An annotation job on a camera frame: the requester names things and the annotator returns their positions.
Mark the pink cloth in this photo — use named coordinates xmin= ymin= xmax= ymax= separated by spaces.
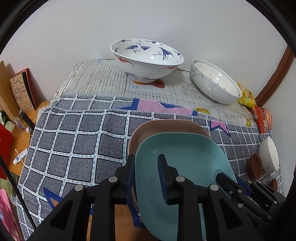
xmin=0 ymin=189 xmax=23 ymax=241

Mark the brown wooden door frame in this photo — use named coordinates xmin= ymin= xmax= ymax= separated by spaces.
xmin=254 ymin=45 xmax=295 ymax=107

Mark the brown oval plate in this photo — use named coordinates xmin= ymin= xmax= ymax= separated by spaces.
xmin=128 ymin=120 xmax=211 ymax=163

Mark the wooden side table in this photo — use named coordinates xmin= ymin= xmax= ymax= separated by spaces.
xmin=7 ymin=101 xmax=50 ymax=176

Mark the white ointment tube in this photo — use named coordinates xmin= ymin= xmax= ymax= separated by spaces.
xmin=13 ymin=148 xmax=28 ymax=165

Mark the yellow chip bag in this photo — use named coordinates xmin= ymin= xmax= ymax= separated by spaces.
xmin=237 ymin=83 xmax=256 ymax=108

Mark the red chip bag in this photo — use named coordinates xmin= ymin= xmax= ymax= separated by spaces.
xmin=253 ymin=105 xmax=273 ymax=134

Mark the green cloth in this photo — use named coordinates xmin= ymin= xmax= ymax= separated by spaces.
xmin=0 ymin=173 xmax=22 ymax=197

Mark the teal plate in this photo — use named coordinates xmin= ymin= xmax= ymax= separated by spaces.
xmin=134 ymin=133 xmax=238 ymax=241

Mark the black tube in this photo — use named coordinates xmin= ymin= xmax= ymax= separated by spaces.
xmin=22 ymin=111 xmax=36 ymax=130

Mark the white bowl pink inner print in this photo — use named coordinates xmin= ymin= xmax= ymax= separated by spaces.
xmin=194 ymin=61 xmax=241 ymax=97

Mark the small clear bottle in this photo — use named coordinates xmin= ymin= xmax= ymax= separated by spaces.
xmin=13 ymin=110 xmax=26 ymax=132

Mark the white bowl grey vine print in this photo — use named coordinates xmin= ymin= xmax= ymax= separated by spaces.
xmin=258 ymin=136 xmax=279 ymax=173

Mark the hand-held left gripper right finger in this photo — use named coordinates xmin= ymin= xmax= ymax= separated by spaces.
xmin=157 ymin=154 xmax=265 ymax=241

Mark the large white bowl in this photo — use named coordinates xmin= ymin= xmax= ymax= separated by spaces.
xmin=190 ymin=58 xmax=242 ymax=104

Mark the patterned beige book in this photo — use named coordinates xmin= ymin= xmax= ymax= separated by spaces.
xmin=9 ymin=68 xmax=38 ymax=111

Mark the wooden board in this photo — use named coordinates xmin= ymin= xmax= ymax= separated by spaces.
xmin=0 ymin=61 xmax=20 ymax=118

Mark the white bowl blue crane print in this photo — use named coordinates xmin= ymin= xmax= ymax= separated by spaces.
xmin=110 ymin=38 xmax=185 ymax=84

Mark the thin black rod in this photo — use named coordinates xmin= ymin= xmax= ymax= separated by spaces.
xmin=0 ymin=153 xmax=37 ymax=230

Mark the red box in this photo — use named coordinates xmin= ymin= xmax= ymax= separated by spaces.
xmin=0 ymin=123 xmax=14 ymax=179

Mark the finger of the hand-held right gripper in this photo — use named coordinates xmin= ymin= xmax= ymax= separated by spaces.
xmin=238 ymin=177 xmax=287 ymax=210
xmin=215 ymin=172 xmax=273 ymax=222

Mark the grey checked star cloth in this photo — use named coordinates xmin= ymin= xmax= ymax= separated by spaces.
xmin=17 ymin=94 xmax=285 ymax=241

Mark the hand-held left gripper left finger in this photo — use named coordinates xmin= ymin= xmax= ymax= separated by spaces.
xmin=26 ymin=154 xmax=136 ymax=241

